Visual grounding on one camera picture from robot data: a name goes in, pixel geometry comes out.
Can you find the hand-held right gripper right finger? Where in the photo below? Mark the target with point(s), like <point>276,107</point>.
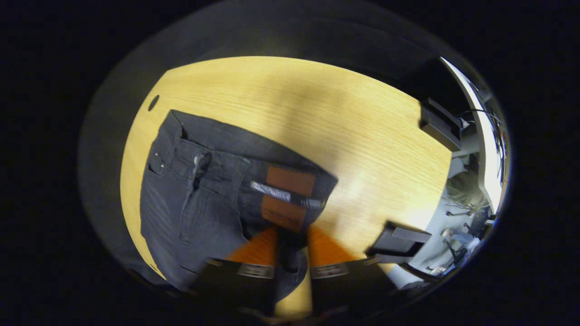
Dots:
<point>349,285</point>

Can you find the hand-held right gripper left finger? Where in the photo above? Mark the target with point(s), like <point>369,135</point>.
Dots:
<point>235,285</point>

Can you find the dark grey jeans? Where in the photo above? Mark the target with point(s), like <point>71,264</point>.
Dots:
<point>204,208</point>

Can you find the black rectangular box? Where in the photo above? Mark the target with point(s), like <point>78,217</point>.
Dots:
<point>398,242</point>
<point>439,127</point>

